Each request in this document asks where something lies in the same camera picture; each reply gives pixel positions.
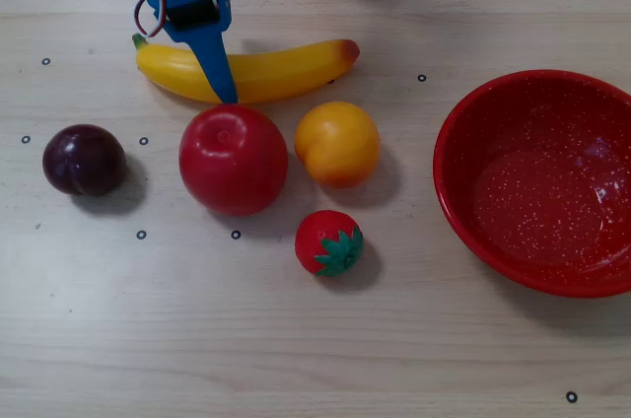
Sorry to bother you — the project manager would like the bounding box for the yellow toy banana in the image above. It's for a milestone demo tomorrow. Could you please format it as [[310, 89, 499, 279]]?
[[131, 33, 361, 105]]

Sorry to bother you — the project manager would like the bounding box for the red speckled bowl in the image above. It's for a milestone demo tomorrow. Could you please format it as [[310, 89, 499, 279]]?
[[432, 69, 631, 299]]

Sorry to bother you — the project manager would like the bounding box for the red toy apple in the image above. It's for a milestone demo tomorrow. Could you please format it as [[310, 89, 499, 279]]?
[[177, 104, 290, 218]]

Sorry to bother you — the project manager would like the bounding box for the orange toy peach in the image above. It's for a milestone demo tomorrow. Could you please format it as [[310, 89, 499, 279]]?
[[294, 101, 382, 189]]

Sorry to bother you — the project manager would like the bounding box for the dark purple toy plum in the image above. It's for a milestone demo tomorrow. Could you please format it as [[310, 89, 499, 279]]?
[[41, 123, 128, 198]]

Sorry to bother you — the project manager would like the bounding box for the red toy strawberry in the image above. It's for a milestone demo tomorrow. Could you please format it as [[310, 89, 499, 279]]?
[[294, 209, 365, 278]]

